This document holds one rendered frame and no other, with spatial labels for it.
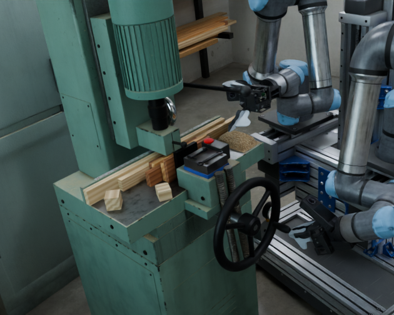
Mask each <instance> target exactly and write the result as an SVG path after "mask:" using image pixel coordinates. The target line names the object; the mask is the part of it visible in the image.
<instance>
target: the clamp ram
mask: <svg viewBox="0 0 394 315"><path fill-rule="evenodd" d="M197 150H198V146H197V142H195V141H193V142H191V143H189V144H187V146H186V147H185V148H180V149H178V150H176V151H175V152H173V156H174V164H175V169H177V168H179V167H181V166H182V165H184V159H183V158H184V157H186V156H187V155H189V154H191V153H193V152H195V151H197ZM176 177H177V172H176Z"/></svg>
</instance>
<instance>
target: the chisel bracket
mask: <svg viewBox="0 0 394 315"><path fill-rule="evenodd" d="M136 133H137V137H138V143H139V146H142V147H144V148H147V149H150V150H152V151H155V152H157V153H160V154H162V155H165V156H167V155H169V154H171V153H173V152H175V151H176V150H178V149H180V148H181V146H180V145H176V144H172V141H178V142H181V138H180V133H179V128H177V127H174V126H170V125H168V128H167V129H164V130H161V131H156V130H154V129H153V127H152V123H151V119H150V120H149V121H146V122H144V123H142V124H140V125H138V126H136Z"/></svg>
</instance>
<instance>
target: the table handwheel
mask: <svg viewBox="0 0 394 315"><path fill-rule="evenodd" d="M258 186H261V187H264V188H266V191H265V193H264V195H263V197H262V198H261V200H260V202H259V203H258V205H257V207H256V208H255V210H254V211H253V213H252V214H249V213H247V212H246V213H244V214H239V213H237V212H234V211H233V208H234V207H235V205H236V203H237V202H238V201H239V200H240V199H241V197H242V196H243V195H244V194H245V193H247V192H248V191H249V190H250V189H253V188H255V187H258ZM269 196H270V198H271V216H270V221H269V224H268V227H267V230H266V232H265V235H264V236H263V239H262V240H261V242H260V243H259V245H258V246H257V248H256V249H254V243H253V236H254V235H256V234H257V233H258V231H259V230H260V227H261V221H260V219H259V218H258V217H257V216H258V215H259V213H260V211H261V209H262V207H263V205H264V204H265V202H266V200H267V199H268V197H269ZM280 210H281V201H280V194H279V192H278V189H277V187H276V186H275V184H274V183H273V182H272V181H271V180H270V179H268V178H265V177H253V178H251V179H248V180H246V181H245V182H243V183H241V184H240V185H239V186H238V187H237V188H236V189H235V190H234V191H233V192H232V193H231V194H230V196H229V197H228V199H227V200H226V202H225V203H224V205H223V207H222V209H221V211H220V212H219V213H218V214H216V215H215V216H217V217H218V219H217V222H216V226H215V231H214V236H213V249H214V253H215V257H216V260H217V262H218V263H219V265H220V266H221V267H222V268H224V269H225V270H227V271H231V272H238V271H242V270H245V269H247V268H249V267H250V266H252V265H253V264H254V263H255V262H257V260H259V258H260V257H261V256H262V255H263V254H264V252H265V251H266V250H267V248H268V246H269V245H270V243H271V241H272V239H273V236H274V235H275V232H276V228H275V227H273V226H272V224H273V222H274V221H276V222H279V218H280ZM230 215H231V217H230V222H231V224H227V222H228V219H229V216H230ZM228 229H238V231H239V232H241V233H243V234H245V235H247V238H248V246H249V254H250V255H249V256H248V257H246V258H245V259H244V260H242V261H238V262H231V261H230V260H228V258H227V257H226V255H225V252H224V247H223V239H224V233H225V230H228Z"/></svg>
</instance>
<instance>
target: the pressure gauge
mask: <svg viewBox="0 0 394 315"><path fill-rule="evenodd" d="M262 215H263V217H264V218H265V219H266V222H269V221H270V216H271V202H270V201H269V202H267V203H266V204H265V205H264V207H263V210H262Z"/></svg>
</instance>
